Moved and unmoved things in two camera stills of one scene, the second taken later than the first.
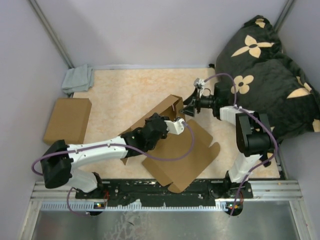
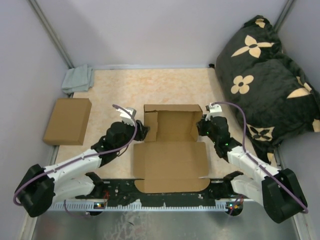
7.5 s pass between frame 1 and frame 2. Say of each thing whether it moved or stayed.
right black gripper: moved
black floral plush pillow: stayed
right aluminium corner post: stayed
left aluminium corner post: stayed
